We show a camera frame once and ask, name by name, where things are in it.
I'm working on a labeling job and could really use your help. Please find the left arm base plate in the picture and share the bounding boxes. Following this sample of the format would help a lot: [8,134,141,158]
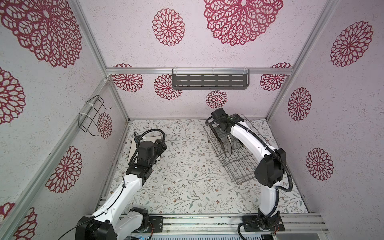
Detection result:
[133,216,164,234]

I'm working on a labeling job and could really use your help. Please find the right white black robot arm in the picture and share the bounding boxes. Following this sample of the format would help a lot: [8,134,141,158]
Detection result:
[206,108,293,222]

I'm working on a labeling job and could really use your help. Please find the black wire wall basket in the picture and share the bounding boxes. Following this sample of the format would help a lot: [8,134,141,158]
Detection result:
[78,95,113,139]

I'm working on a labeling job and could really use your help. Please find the grey slotted wall shelf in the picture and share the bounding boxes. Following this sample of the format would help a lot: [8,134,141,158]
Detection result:
[171,69,250,90]

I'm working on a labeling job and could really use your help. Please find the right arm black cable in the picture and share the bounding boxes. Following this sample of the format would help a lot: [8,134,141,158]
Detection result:
[205,115,293,240]

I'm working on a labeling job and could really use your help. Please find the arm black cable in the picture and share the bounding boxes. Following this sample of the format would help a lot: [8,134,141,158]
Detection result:
[205,115,293,240]
[56,128,166,240]

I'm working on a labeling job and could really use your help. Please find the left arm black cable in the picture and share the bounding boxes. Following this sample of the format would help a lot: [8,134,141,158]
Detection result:
[56,128,166,240]

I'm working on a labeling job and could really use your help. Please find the aluminium mounting rail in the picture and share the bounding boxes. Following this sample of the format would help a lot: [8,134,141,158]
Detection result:
[149,213,330,236]

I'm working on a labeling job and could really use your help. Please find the chrome wire dish rack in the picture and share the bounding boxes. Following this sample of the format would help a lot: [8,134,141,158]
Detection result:
[204,115,271,184]

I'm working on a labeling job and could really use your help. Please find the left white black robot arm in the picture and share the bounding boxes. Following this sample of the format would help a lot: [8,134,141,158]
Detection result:
[75,138,167,240]

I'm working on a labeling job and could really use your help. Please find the dark square floral plate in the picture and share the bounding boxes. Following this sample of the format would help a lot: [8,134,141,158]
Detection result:
[208,125,233,157]

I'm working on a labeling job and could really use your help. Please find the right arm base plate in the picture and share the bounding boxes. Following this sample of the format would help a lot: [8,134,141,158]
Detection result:
[243,214,286,232]

